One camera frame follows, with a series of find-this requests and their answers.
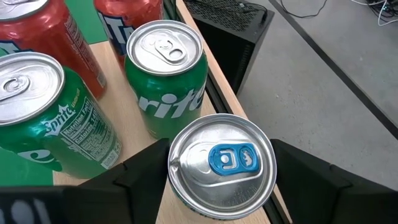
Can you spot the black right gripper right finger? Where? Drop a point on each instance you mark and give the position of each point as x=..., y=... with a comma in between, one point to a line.
x=326, y=202

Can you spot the blue Red Bull can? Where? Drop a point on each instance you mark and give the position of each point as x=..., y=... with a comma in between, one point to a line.
x=222, y=174

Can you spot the red Fanta can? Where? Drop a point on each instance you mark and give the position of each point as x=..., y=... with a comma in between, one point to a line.
x=124, y=21
x=53, y=37

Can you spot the green Sprite can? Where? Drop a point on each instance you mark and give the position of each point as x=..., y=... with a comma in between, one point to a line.
x=168, y=102
x=71, y=133

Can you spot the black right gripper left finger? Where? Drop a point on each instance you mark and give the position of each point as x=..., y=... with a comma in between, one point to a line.
x=93, y=205

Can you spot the black perforated computer tower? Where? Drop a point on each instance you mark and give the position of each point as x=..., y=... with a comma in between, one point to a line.
x=230, y=37

